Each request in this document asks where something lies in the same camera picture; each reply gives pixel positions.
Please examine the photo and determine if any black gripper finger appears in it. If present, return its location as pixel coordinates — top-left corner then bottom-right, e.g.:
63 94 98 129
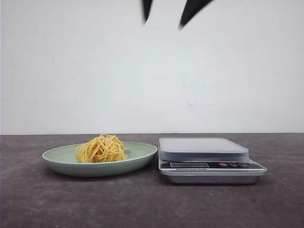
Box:
179 0 212 29
140 0 153 25

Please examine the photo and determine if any yellow vermicelli noodle bundle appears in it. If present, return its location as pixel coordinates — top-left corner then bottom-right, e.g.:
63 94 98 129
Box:
75 134 127 163

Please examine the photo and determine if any silver digital kitchen scale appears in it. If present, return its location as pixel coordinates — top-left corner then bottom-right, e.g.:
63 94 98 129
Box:
158 138 267 184

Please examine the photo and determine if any light green round plate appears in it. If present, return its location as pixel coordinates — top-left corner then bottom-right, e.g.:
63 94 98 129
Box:
42 142 158 178

